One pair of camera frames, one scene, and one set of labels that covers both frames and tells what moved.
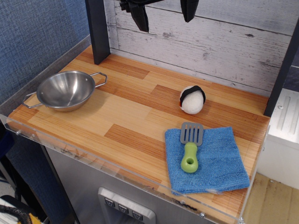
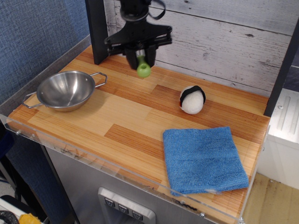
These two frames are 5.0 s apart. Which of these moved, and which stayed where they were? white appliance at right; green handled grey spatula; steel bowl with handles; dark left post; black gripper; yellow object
Moved: black gripper; green handled grey spatula
Stayed: white appliance at right; steel bowl with handles; dark left post; yellow object
